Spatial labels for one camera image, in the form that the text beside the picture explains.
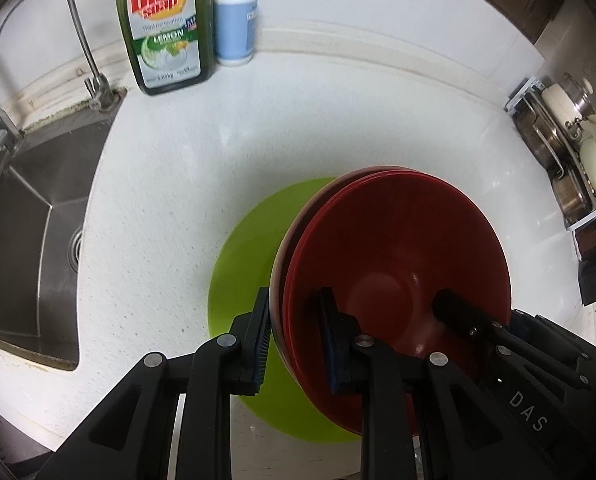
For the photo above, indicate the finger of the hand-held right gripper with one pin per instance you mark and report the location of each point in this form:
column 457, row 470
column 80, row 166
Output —
column 458, row 310

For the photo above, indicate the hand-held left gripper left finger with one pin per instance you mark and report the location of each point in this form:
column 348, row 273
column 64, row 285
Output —
column 263, row 340

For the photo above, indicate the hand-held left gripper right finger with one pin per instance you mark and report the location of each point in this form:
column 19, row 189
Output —
column 330, row 345

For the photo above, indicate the pink bowl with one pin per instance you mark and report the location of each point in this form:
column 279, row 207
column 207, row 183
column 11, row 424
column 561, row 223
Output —
column 276, row 280

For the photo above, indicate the red and black bowl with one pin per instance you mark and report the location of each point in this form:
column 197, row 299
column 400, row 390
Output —
column 393, row 260

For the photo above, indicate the green plate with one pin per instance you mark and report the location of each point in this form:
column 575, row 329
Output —
column 243, row 260

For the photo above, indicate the brown glass jar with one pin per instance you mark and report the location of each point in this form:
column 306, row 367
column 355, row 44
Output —
column 595, row 240

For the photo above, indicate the stainless steel pot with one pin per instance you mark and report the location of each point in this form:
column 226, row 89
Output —
column 573, row 200
column 540, row 145

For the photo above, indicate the metal and white pot rack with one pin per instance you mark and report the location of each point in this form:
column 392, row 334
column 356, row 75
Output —
column 520, row 94

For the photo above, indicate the white pot with glass lid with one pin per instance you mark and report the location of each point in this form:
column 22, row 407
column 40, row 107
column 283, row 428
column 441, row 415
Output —
column 558, row 102

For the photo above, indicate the stainless steel sink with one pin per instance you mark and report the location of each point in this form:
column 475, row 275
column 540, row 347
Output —
column 28, row 260

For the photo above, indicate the slim gooseneck metal faucet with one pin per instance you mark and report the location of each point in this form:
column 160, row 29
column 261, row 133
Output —
column 98, row 87

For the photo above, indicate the white and blue pump bottle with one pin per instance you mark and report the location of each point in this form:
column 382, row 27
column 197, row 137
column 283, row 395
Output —
column 235, row 25

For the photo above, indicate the green dish soap bottle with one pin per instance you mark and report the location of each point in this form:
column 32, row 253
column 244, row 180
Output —
column 163, row 35

